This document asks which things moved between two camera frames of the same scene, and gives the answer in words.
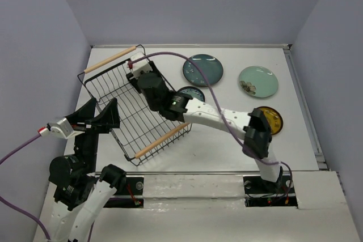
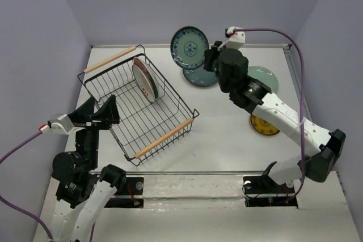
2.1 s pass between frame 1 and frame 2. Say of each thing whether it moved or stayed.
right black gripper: moved
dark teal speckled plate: stayed
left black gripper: stayed
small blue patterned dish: moved
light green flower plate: stayed
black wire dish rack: stayed
